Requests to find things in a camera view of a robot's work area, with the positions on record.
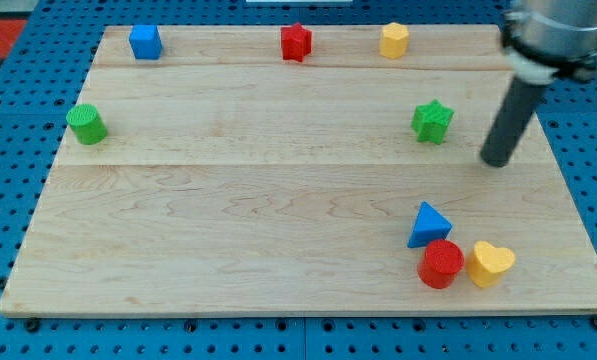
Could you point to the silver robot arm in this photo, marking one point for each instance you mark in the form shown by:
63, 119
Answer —
549, 39

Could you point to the red star block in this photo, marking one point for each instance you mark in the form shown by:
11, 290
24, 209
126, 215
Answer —
296, 42

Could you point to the green star block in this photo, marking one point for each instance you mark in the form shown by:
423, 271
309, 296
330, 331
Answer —
431, 121

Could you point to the blue cube block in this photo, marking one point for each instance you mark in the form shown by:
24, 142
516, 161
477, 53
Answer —
145, 42

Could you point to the wooden board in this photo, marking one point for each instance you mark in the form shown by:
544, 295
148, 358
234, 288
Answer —
233, 183

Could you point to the blue triangle block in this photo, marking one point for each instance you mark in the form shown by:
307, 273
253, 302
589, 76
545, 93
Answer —
429, 225

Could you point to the red cylinder block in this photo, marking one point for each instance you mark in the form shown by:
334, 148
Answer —
440, 264

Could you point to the yellow hexagon block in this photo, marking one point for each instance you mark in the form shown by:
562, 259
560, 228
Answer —
394, 39

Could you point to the yellow heart block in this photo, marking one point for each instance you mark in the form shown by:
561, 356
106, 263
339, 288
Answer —
486, 264

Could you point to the green cylinder block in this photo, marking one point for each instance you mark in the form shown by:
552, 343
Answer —
86, 123

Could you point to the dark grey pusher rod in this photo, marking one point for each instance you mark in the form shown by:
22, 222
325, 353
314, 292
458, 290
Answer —
518, 106

